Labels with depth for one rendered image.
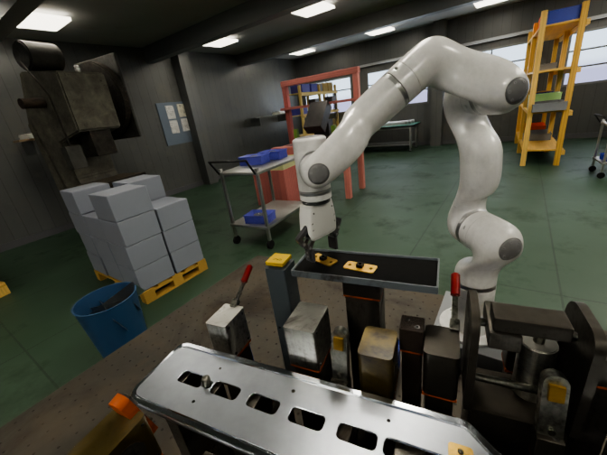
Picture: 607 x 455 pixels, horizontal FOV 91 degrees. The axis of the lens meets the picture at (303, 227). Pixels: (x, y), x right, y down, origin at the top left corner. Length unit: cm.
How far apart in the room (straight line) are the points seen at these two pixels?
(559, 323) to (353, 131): 51
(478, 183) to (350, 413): 64
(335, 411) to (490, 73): 77
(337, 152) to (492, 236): 49
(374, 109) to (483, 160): 32
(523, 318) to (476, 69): 52
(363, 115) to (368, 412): 63
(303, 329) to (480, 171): 60
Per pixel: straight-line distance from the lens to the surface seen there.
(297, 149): 73
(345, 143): 67
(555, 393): 70
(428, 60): 79
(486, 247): 93
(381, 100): 75
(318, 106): 567
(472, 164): 90
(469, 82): 81
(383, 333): 73
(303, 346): 73
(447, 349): 71
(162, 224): 324
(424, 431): 69
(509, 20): 1019
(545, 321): 66
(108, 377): 150
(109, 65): 597
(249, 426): 72
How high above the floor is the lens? 157
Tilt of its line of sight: 22 degrees down
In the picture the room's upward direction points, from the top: 8 degrees counter-clockwise
